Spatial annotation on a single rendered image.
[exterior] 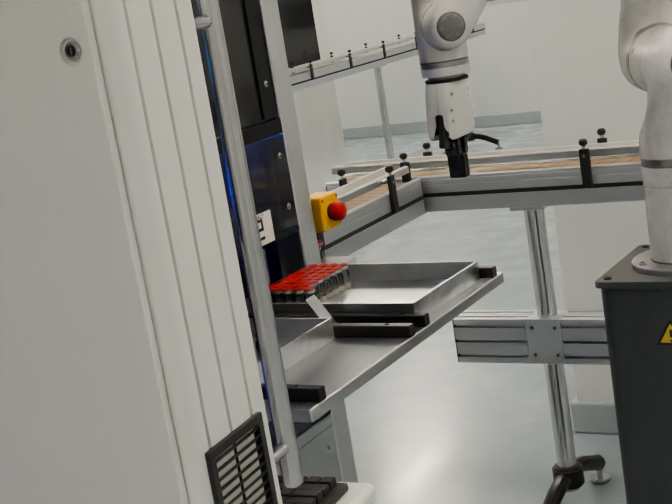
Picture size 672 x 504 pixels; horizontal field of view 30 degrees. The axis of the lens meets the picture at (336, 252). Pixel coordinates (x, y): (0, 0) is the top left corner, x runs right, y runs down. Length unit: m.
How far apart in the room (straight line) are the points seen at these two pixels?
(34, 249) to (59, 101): 0.16
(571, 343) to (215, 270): 1.93
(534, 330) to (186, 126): 2.00
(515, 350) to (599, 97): 0.81
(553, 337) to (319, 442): 0.86
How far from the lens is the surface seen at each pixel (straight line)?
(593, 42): 3.60
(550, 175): 3.04
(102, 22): 1.22
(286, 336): 2.12
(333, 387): 1.83
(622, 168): 2.98
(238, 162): 1.41
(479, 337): 3.26
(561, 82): 3.65
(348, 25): 11.45
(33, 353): 1.35
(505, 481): 3.65
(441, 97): 2.14
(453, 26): 2.07
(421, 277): 2.36
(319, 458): 2.54
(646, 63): 2.19
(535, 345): 3.21
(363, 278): 2.42
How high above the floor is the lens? 1.45
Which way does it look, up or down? 12 degrees down
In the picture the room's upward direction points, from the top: 9 degrees counter-clockwise
